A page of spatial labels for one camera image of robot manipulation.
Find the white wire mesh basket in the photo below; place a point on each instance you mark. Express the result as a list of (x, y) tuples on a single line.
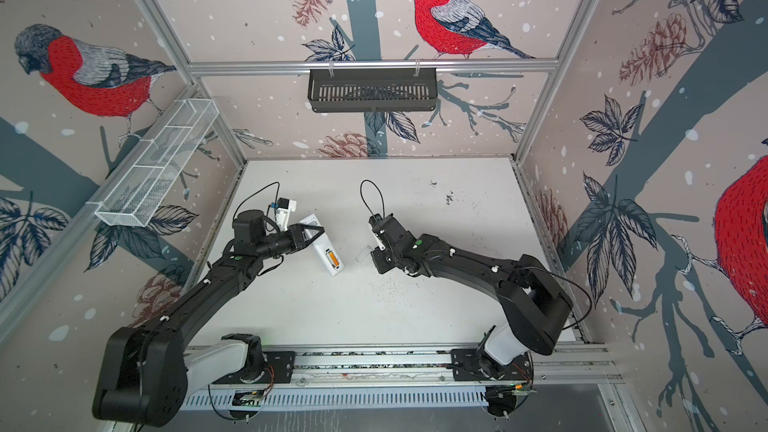
[(140, 191)]

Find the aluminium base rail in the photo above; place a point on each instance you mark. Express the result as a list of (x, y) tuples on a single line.
[(400, 377)]

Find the translucent battery cover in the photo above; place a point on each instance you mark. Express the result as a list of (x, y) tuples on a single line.
[(365, 254)]

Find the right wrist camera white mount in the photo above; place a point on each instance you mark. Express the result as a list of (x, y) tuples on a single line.
[(377, 235)]

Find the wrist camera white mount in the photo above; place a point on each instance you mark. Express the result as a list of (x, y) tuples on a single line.
[(282, 209), (377, 235)]

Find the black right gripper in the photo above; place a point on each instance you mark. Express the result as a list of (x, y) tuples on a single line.
[(382, 263)]

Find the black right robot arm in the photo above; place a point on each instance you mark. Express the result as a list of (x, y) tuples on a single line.
[(535, 305)]

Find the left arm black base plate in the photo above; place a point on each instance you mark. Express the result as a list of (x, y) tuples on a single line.
[(277, 368)]

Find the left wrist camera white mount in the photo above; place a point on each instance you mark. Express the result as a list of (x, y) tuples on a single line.
[(282, 209)]

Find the white remote control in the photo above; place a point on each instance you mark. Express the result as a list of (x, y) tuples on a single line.
[(321, 245)]

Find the black wall basket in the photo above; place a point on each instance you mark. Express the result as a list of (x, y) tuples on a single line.
[(373, 90)]

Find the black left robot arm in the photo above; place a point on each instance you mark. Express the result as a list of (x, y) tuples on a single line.
[(147, 371)]

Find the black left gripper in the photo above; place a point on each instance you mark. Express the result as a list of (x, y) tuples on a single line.
[(297, 236)]

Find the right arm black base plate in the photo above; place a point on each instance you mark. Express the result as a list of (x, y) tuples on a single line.
[(473, 365)]

